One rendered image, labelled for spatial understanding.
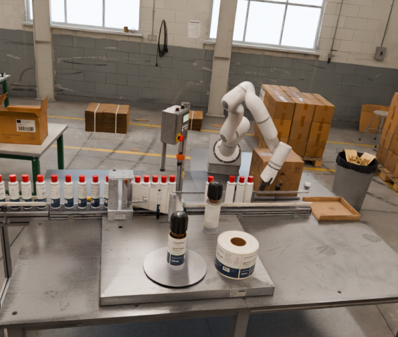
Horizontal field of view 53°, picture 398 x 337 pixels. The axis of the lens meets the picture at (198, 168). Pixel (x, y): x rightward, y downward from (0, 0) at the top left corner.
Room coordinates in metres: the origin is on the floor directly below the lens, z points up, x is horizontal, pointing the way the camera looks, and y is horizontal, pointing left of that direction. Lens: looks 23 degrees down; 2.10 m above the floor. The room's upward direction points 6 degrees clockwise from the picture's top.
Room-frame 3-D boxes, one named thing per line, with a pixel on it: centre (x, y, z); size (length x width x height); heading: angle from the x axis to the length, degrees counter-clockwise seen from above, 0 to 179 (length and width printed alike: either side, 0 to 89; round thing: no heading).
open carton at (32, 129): (3.32, 1.56, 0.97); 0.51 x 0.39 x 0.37; 9
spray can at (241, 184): (2.30, -0.28, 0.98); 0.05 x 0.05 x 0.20
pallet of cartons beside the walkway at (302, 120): (5.94, -1.29, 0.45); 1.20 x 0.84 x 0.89; 5
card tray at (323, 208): (2.47, -0.93, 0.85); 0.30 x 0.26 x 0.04; 104
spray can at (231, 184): (2.29, -0.21, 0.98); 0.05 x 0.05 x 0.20
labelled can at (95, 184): (2.09, 0.59, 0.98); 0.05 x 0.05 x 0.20
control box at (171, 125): (2.28, 0.16, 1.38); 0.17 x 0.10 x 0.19; 159
